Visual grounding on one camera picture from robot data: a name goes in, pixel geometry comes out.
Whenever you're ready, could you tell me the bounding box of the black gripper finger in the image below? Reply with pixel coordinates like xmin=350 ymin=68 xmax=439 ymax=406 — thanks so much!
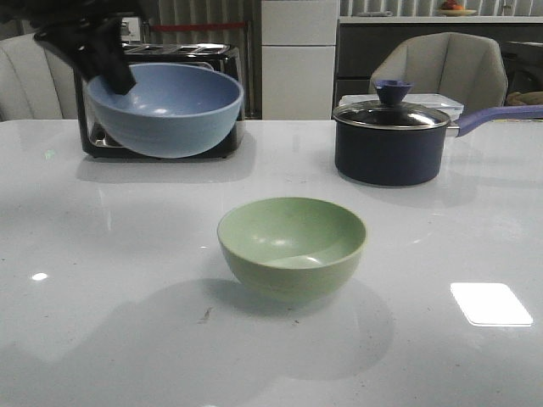
xmin=77 ymin=19 xmax=136 ymax=94

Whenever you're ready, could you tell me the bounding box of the white drawer cabinet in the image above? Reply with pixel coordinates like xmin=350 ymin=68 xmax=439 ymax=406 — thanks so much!
xmin=260 ymin=1 xmax=339 ymax=120

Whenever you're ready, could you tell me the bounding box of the dark blue saucepan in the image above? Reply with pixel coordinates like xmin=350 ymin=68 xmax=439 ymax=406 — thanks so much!
xmin=335 ymin=105 xmax=542 ymax=187

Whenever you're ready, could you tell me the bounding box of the clear plastic storage box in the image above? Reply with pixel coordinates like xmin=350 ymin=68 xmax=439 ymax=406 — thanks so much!
xmin=338 ymin=93 xmax=464 ymax=120

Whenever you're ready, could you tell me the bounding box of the grey upholstered chair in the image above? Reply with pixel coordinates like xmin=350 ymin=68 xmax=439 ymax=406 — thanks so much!
xmin=369 ymin=32 xmax=508 ymax=114

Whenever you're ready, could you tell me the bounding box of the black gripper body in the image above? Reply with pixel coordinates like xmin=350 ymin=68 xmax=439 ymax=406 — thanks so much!
xmin=1 ymin=1 xmax=143 ymax=80

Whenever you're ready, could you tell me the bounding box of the red barrier belt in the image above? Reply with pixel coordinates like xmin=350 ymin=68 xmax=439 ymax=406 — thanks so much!
xmin=149 ymin=21 xmax=247 ymax=32

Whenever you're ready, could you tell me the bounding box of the fruit plate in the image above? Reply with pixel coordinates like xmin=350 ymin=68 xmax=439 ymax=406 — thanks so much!
xmin=436 ymin=0 xmax=477 ymax=17

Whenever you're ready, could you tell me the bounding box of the green bowl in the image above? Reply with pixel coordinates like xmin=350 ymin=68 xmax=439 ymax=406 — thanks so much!
xmin=217 ymin=197 xmax=367 ymax=302

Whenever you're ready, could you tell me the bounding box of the black chrome toaster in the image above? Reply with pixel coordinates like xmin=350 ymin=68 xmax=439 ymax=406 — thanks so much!
xmin=75 ymin=43 xmax=244 ymax=159

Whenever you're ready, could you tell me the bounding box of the white chair left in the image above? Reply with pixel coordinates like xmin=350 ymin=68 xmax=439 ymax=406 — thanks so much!
xmin=1 ymin=34 xmax=77 ymax=121

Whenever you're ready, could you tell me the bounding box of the blue bowl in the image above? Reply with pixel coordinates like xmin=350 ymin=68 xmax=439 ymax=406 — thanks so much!
xmin=85 ymin=63 xmax=244 ymax=159

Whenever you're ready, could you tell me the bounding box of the glass pot lid blue knob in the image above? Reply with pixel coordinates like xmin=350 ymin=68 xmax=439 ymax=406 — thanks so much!
xmin=333 ymin=80 xmax=451 ymax=131

